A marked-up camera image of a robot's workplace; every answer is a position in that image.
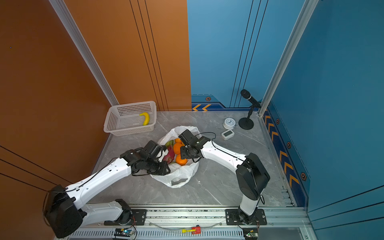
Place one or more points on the right green circuit board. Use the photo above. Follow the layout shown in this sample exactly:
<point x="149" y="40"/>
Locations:
<point x="250" y="234"/>

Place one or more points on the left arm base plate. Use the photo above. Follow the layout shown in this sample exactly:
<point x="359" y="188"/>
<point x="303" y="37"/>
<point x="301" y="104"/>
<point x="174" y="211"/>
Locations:
<point x="135" y="217"/>

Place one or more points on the red yellow connector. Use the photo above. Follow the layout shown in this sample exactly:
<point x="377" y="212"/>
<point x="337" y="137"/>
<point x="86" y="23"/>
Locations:
<point x="194" y="230"/>

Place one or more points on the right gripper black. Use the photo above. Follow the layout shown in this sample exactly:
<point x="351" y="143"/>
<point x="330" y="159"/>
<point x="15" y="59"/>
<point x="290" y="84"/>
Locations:
<point x="183" y="155"/>

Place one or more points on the white plastic bag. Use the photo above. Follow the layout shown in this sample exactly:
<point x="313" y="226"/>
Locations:
<point x="179" y="175"/>

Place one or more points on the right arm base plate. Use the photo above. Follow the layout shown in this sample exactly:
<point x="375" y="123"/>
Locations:
<point x="238" y="217"/>

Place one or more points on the small white digital timer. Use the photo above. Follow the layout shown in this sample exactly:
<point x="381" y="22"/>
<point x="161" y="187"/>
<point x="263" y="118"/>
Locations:
<point x="228" y="134"/>

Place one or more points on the white perforated plastic basket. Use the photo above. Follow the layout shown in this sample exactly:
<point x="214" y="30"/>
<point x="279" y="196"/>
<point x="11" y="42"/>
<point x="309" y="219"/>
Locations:
<point x="125" y="119"/>

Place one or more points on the pink dragon fruit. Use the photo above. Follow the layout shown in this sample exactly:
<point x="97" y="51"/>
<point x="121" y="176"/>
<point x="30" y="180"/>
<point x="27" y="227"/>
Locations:
<point x="170" y="156"/>

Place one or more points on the yellow banana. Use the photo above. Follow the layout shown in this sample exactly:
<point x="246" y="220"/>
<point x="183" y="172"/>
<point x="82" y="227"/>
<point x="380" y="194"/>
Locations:
<point x="146" y="118"/>

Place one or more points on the black microphone on stand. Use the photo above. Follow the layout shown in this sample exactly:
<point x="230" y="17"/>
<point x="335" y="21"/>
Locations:
<point x="246" y="123"/>

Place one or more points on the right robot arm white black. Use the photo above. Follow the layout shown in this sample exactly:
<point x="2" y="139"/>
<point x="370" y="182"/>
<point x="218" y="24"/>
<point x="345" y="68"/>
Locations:
<point x="251" y="174"/>

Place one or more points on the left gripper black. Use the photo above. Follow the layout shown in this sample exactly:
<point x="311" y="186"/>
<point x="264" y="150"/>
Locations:
<point x="165" y="170"/>

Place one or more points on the aluminium front rail frame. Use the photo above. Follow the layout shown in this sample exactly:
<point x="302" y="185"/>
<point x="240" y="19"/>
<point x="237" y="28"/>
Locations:
<point x="166" y="223"/>

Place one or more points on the left green circuit board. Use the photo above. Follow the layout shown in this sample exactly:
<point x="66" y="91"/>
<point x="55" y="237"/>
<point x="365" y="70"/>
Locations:
<point x="124" y="234"/>

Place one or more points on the round white clock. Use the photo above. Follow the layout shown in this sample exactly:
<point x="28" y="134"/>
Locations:
<point x="229" y="123"/>

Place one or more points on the green circuit board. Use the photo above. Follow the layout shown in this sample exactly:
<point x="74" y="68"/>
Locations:
<point x="124" y="234"/>
<point x="250" y="234"/>

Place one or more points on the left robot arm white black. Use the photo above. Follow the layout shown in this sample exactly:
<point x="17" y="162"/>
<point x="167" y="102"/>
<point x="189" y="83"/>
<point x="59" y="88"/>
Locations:
<point x="67" y="208"/>

